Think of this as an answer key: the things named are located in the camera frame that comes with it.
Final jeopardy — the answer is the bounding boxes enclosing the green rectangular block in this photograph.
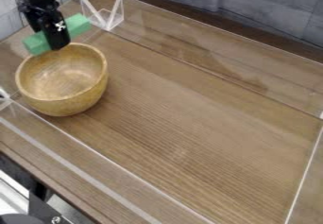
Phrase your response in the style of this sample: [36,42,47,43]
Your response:
[23,13,91,56]

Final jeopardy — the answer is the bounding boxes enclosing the black metal table bracket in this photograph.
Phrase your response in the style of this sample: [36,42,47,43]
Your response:
[28,193,75,224]

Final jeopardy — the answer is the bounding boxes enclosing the wooden bowl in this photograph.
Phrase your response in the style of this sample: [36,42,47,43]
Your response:
[15,43,108,117]

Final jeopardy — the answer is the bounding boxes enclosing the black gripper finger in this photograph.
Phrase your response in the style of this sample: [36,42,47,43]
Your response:
[38,4,71,50]

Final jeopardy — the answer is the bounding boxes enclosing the clear acrylic enclosure walls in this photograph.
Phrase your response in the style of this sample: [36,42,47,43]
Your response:
[0,0,323,224]

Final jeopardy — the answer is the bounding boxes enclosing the clear acrylic corner bracket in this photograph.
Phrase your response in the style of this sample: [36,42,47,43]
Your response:
[80,0,126,31]

